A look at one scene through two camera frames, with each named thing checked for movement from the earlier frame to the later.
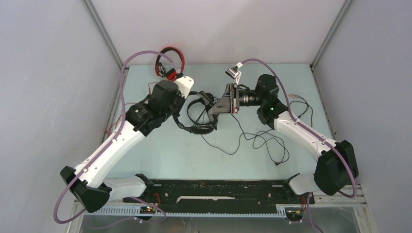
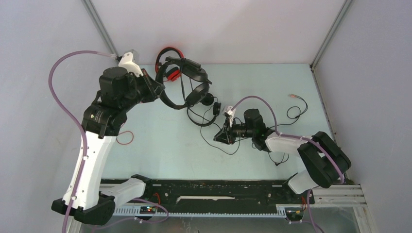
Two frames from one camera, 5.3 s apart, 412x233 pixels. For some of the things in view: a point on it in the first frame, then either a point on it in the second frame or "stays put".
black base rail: (85, 208) stays put
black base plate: (219, 192) stays put
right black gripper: (229, 103) to (222, 137)
